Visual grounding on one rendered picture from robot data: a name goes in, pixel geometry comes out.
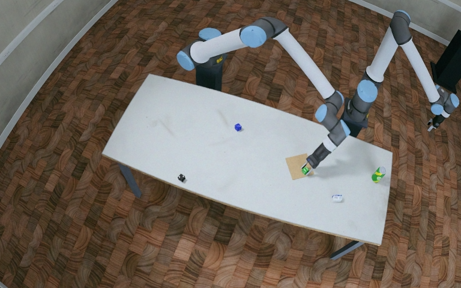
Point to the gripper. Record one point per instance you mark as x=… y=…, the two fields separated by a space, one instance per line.
x=318 y=155
x=438 y=121

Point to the green die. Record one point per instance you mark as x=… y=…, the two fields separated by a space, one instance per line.
x=306 y=170

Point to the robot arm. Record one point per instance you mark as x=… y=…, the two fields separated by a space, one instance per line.
x=381 y=54
x=306 y=61

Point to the tan square mat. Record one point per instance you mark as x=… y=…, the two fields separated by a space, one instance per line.
x=293 y=165

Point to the blue die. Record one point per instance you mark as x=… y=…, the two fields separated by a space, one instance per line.
x=238 y=127

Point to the black die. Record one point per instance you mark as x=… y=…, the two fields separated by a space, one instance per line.
x=181 y=178

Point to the small white box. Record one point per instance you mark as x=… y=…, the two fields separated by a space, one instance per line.
x=337 y=198

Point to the black cabinet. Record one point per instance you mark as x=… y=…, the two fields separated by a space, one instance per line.
x=450 y=61

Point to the green and yellow can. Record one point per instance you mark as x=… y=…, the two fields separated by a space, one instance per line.
x=378 y=175

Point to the white table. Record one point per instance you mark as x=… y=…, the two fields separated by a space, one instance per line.
x=198 y=144

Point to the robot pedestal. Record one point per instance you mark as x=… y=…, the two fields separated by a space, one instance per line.
x=354 y=127
x=209 y=77

